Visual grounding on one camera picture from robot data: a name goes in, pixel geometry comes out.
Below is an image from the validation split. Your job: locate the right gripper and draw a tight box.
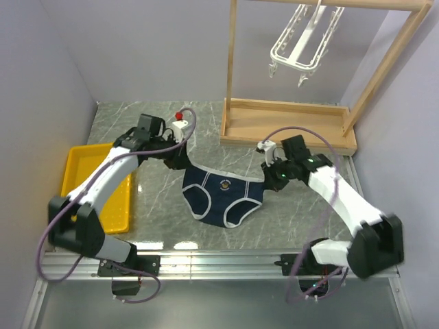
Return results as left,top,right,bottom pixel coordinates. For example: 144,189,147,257
261,155,295,192

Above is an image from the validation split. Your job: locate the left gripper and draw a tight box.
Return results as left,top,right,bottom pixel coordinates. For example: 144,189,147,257
151,134,193,170

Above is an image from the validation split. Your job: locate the navy blue underwear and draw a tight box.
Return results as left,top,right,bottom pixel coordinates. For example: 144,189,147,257
182,164,264,229

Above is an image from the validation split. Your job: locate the white clip hanger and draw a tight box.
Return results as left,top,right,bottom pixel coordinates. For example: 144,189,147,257
268,1,345,87

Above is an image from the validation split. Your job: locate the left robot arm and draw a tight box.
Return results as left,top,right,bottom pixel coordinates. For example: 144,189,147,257
47,110,195,276

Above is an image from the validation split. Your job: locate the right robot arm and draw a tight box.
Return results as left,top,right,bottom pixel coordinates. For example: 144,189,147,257
257,135,405,279

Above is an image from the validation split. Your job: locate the yellow plastic tray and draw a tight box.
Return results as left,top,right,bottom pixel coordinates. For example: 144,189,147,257
61,143,135,234

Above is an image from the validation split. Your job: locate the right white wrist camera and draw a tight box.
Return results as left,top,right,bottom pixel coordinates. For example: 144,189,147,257
256,140,285,167

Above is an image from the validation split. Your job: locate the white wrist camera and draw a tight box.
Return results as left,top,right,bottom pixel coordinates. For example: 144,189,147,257
256,140,285,167
171,112,189,143

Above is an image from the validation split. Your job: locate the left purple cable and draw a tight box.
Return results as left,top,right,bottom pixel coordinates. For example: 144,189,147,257
36,108,198,304

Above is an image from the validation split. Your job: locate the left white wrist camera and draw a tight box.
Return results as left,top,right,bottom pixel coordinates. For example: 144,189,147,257
171,112,189,143

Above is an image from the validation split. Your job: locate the wooden hanging rack frame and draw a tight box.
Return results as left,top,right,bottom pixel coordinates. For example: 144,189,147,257
219,0,434,156

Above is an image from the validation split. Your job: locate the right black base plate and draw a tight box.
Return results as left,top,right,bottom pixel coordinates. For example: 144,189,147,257
274,252,344,277

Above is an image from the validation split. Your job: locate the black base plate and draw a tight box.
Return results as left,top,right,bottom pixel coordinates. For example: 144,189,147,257
97,254,161,277
274,252,344,277

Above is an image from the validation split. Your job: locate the aluminium rail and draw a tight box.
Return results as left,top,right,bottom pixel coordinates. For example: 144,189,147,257
42,249,400,280

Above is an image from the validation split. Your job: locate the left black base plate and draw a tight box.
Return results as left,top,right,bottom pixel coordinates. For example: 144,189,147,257
97,254,161,277

